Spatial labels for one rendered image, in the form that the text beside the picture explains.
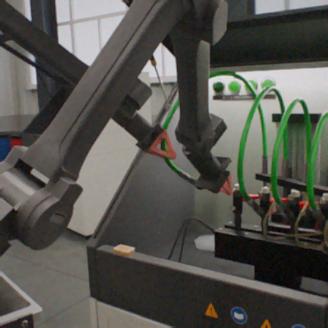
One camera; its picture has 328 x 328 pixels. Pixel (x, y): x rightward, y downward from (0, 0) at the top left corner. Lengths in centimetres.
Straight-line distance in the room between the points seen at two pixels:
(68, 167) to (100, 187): 344
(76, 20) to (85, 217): 405
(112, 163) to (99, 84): 348
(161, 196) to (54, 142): 91
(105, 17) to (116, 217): 569
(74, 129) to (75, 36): 674
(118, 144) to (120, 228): 280
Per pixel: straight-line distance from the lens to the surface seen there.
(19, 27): 101
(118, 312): 123
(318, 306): 92
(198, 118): 86
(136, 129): 108
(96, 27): 697
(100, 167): 394
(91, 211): 397
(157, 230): 142
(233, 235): 117
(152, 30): 57
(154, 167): 136
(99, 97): 54
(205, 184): 107
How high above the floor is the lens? 138
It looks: 10 degrees down
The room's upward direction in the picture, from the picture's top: 2 degrees counter-clockwise
